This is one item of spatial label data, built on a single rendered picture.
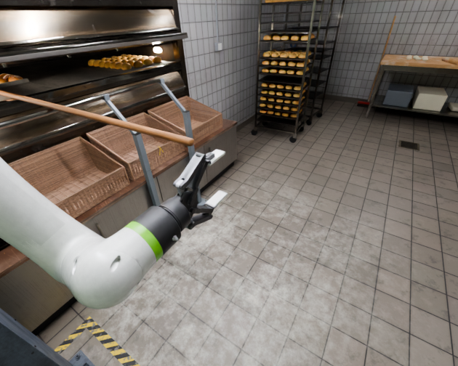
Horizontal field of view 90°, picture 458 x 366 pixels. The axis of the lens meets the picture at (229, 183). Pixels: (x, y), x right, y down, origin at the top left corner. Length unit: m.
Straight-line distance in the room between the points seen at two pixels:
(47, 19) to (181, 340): 2.11
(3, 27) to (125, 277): 1.71
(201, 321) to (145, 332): 0.34
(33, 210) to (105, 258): 0.15
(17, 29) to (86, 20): 0.43
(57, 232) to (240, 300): 1.39
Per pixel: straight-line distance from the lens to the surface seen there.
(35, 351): 1.25
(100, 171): 2.09
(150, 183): 1.79
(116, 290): 0.43
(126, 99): 2.28
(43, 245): 0.52
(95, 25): 2.17
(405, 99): 4.89
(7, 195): 0.50
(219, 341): 1.65
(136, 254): 0.44
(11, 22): 1.97
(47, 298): 1.86
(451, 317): 2.15
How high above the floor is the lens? 1.55
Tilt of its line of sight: 36 degrees down
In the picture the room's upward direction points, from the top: 2 degrees counter-clockwise
